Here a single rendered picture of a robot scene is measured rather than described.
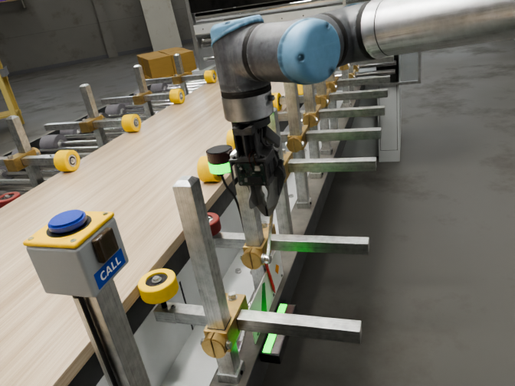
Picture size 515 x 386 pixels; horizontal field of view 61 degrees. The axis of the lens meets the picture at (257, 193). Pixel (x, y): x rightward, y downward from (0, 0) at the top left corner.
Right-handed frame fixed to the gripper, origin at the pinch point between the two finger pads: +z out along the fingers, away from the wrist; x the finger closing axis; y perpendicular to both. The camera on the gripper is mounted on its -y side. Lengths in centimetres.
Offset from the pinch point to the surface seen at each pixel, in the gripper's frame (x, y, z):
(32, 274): -55, 13, 11
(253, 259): -7.2, -4.4, 16.1
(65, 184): -86, -36, 11
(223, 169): -11.2, -6.2, -6.2
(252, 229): -7.2, -7.2, 9.5
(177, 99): -92, -136, 7
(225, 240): -16.9, -11.4, 15.6
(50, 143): -156, -103, 19
